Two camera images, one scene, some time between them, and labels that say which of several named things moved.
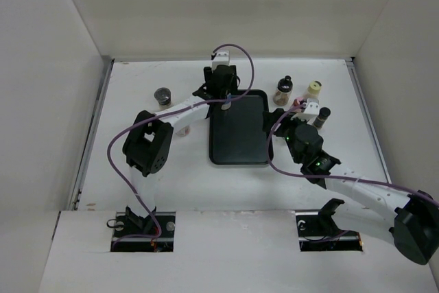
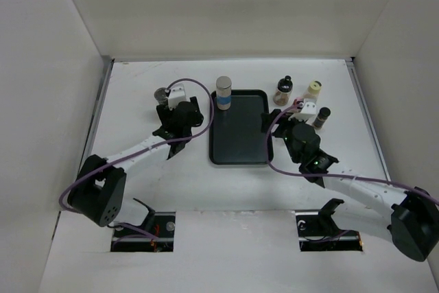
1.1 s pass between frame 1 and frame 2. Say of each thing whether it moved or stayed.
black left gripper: moved
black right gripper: stayed
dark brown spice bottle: stayed
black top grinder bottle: stayed
